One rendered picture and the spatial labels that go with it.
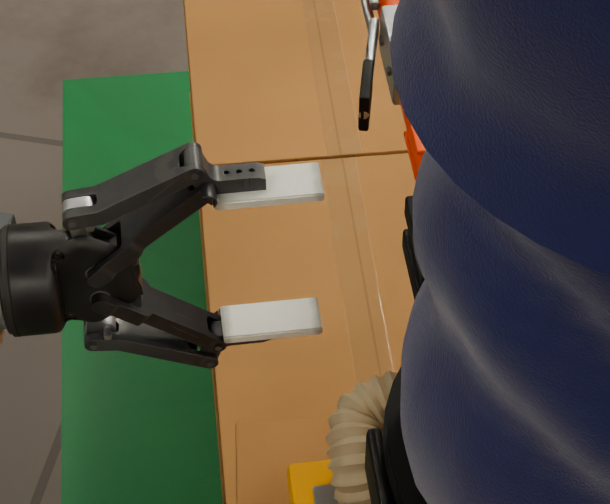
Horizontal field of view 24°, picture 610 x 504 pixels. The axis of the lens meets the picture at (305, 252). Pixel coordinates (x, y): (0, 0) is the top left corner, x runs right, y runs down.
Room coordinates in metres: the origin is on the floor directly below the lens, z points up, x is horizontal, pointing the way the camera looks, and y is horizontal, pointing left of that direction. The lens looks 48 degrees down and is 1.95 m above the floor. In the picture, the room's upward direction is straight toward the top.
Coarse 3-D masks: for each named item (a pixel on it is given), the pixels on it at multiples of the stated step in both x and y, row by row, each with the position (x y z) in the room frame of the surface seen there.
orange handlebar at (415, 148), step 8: (384, 0) 0.92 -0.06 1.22; (392, 0) 0.92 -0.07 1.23; (400, 104) 0.81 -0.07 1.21; (408, 120) 0.77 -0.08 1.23; (408, 128) 0.78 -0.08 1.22; (408, 136) 0.77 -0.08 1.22; (416, 136) 0.76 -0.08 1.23; (408, 144) 0.77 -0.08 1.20; (416, 144) 0.75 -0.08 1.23; (408, 152) 0.77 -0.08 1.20; (416, 152) 0.74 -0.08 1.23; (416, 160) 0.74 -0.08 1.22; (416, 168) 0.74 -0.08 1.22; (416, 176) 0.74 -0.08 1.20
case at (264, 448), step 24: (240, 432) 0.69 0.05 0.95; (264, 432) 0.69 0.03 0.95; (288, 432) 0.69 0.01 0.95; (312, 432) 0.69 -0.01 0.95; (240, 456) 0.67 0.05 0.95; (264, 456) 0.67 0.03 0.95; (288, 456) 0.67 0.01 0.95; (312, 456) 0.67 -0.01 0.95; (240, 480) 0.65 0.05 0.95; (264, 480) 0.65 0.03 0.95
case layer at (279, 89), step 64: (192, 0) 1.77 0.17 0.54; (256, 0) 1.77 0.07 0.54; (320, 0) 1.77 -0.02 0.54; (192, 64) 1.62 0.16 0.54; (256, 64) 1.62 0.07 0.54; (320, 64) 1.62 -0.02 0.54; (256, 128) 1.49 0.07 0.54; (320, 128) 1.49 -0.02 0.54; (384, 128) 1.49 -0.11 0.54; (384, 192) 1.36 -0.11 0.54; (256, 256) 1.25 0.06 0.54; (320, 256) 1.25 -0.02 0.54; (384, 256) 1.25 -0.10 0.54; (384, 320) 1.14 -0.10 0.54; (256, 384) 1.04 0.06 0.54; (320, 384) 1.04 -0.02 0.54
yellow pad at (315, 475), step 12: (288, 468) 0.56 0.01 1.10; (300, 468) 0.56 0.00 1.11; (312, 468) 0.56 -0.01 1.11; (324, 468) 0.56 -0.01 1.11; (288, 480) 0.55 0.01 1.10; (300, 480) 0.55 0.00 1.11; (312, 480) 0.55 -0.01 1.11; (324, 480) 0.55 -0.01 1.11; (300, 492) 0.54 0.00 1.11; (312, 492) 0.54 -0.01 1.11; (324, 492) 0.53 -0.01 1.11
